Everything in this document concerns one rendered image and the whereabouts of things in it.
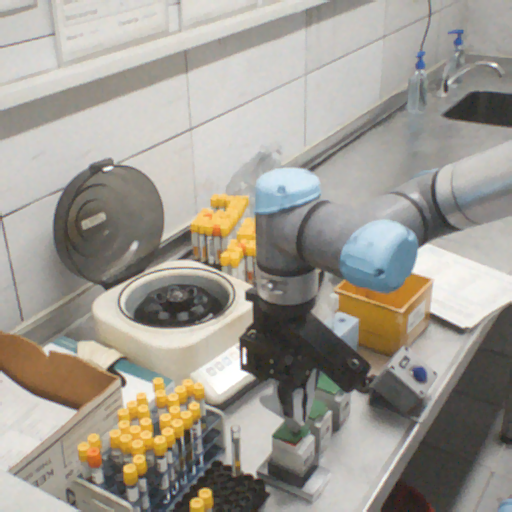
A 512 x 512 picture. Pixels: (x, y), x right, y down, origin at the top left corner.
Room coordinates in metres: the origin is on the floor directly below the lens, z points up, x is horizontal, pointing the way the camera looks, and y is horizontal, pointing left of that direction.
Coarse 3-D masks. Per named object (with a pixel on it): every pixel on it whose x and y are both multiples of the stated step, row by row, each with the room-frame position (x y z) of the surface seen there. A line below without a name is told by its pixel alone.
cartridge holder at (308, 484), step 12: (264, 468) 0.77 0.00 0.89; (276, 468) 0.75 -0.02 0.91; (312, 468) 0.75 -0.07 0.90; (324, 468) 0.77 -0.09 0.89; (264, 480) 0.76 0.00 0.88; (276, 480) 0.75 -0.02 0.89; (288, 480) 0.74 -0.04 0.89; (300, 480) 0.73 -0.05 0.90; (312, 480) 0.74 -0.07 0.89; (324, 480) 0.75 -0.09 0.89; (300, 492) 0.73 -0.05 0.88; (312, 492) 0.72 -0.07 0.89
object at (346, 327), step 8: (328, 320) 1.01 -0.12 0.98; (336, 320) 1.01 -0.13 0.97; (344, 320) 1.01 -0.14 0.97; (352, 320) 1.01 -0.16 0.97; (336, 328) 0.99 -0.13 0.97; (344, 328) 0.99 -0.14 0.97; (352, 328) 1.00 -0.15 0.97; (344, 336) 0.98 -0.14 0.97; (352, 336) 1.00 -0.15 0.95; (352, 344) 1.00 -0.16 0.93; (320, 376) 0.94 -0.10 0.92
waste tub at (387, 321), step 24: (336, 288) 1.11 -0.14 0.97; (360, 288) 1.18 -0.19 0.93; (408, 288) 1.16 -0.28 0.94; (432, 288) 1.14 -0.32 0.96; (336, 312) 1.11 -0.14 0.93; (360, 312) 1.08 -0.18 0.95; (384, 312) 1.05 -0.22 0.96; (408, 312) 1.06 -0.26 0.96; (360, 336) 1.08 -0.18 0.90; (384, 336) 1.05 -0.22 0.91; (408, 336) 1.06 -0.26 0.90
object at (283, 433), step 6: (282, 426) 0.78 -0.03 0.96; (306, 426) 0.77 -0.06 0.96; (276, 432) 0.77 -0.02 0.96; (282, 432) 0.76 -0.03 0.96; (288, 432) 0.76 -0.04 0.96; (300, 432) 0.76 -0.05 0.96; (306, 432) 0.76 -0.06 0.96; (276, 438) 0.76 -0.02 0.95; (282, 438) 0.75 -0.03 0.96; (288, 438) 0.75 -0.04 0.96; (294, 438) 0.75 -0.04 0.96
